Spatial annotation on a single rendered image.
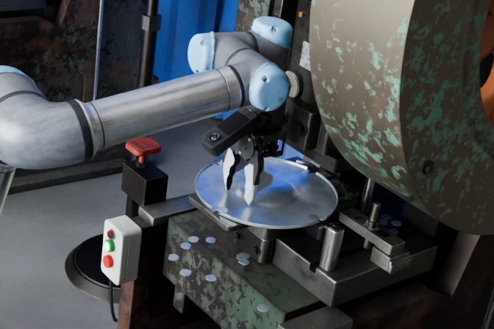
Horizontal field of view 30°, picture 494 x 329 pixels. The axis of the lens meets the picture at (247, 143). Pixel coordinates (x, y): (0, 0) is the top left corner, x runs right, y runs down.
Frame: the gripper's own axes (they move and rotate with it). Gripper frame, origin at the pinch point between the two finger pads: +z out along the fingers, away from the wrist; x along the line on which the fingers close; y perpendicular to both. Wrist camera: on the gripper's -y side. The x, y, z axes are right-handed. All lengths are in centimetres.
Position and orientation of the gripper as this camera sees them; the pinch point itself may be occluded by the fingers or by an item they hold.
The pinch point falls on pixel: (236, 192)
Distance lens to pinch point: 181.6
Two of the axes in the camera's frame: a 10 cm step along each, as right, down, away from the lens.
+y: 7.7, -1.6, 6.2
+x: -6.2, -4.2, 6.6
